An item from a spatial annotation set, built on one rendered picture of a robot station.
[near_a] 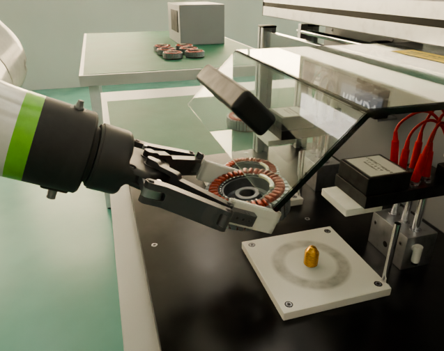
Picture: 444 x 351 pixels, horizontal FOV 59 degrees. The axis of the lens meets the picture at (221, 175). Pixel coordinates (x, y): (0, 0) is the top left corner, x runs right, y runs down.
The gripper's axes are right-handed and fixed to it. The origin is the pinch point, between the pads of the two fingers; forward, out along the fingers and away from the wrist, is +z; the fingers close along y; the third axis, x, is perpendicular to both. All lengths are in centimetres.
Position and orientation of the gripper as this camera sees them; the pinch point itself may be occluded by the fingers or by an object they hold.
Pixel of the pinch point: (245, 196)
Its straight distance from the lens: 52.2
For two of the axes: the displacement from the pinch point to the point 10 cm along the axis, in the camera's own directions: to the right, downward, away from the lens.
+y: 3.0, 4.1, -8.6
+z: 8.7, 2.6, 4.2
